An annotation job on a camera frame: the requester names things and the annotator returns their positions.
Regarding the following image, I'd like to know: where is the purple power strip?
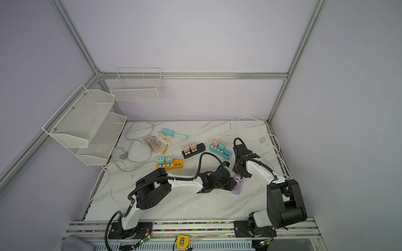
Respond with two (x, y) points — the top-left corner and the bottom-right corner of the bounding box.
(231, 174), (243, 195)

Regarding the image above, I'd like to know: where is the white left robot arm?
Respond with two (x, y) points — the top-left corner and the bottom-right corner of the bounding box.
(104, 152), (237, 251)

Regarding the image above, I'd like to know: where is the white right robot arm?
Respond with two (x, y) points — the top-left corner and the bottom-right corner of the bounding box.
(233, 137), (307, 239)

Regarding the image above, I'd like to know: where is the pink plug right on black strip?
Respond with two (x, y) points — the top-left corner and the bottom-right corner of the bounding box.
(189, 143), (197, 151)

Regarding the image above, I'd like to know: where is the pink plug on black strip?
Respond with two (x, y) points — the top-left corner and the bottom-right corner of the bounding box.
(189, 143), (197, 151)
(183, 145), (191, 154)

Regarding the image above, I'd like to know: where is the pink plug left on black strip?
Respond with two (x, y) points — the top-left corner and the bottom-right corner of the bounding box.
(183, 145), (191, 154)

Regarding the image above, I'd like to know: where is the green plug right on orange strip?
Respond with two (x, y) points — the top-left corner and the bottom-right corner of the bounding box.
(165, 156), (173, 165)

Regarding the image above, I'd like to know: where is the green plug on orange strip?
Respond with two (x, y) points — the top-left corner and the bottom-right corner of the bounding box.
(157, 157), (165, 166)
(165, 156), (173, 165)

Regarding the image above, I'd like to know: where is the green plug left on orange strip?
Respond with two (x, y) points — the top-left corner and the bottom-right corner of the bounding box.
(157, 157), (165, 166)

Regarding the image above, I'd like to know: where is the teal power strip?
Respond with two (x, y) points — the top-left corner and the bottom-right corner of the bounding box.
(209, 145), (232, 160)

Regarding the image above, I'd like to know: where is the black power strip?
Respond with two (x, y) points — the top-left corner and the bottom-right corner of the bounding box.
(182, 143), (206, 159)

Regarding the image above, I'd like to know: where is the orange power strip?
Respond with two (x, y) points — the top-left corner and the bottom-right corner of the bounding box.
(157, 159), (184, 170)

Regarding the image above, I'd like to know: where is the yellow tape measure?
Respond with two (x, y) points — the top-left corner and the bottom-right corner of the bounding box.
(175, 234), (192, 251)

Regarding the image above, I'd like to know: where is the beige power strip bundle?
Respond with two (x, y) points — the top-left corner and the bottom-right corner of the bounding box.
(141, 131), (174, 154)

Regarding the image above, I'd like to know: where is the white mesh two-tier shelf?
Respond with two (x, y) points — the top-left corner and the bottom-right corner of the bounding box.
(43, 85), (127, 166)

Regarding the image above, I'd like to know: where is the grey cloth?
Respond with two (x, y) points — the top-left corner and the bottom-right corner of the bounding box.
(60, 236), (95, 251)

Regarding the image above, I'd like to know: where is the white power strip cable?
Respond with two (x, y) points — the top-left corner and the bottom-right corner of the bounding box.
(206, 115), (291, 176)

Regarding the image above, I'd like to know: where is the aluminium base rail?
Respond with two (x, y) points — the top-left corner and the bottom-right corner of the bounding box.
(62, 218), (327, 251)

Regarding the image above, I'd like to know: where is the grey cable with plug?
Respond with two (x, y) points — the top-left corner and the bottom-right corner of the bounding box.
(111, 120), (156, 164)

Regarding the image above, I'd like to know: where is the white wire basket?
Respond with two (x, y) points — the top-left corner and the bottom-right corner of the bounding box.
(110, 68), (164, 101)

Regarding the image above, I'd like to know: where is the aluminium frame corner post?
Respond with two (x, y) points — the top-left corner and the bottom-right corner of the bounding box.
(267, 0), (328, 127)

